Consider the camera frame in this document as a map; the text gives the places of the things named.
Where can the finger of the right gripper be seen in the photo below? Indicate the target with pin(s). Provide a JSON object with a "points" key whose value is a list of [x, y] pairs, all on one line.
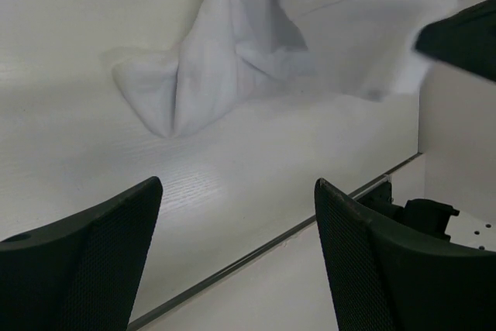
{"points": [[465, 40]]}

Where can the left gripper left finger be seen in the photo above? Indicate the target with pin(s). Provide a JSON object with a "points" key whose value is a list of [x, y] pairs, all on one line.
{"points": [[81, 272]]}

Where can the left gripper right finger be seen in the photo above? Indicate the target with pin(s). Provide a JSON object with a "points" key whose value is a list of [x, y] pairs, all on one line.
{"points": [[386, 276]]}

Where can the white skirt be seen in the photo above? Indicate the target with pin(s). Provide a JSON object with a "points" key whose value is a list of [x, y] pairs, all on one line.
{"points": [[237, 48]]}

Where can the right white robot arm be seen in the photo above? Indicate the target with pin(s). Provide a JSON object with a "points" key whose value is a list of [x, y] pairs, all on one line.
{"points": [[424, 215]]}

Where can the aluminium table edge rail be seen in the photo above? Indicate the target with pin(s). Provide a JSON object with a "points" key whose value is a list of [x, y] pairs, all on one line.
{"points": [[205, 284]]}

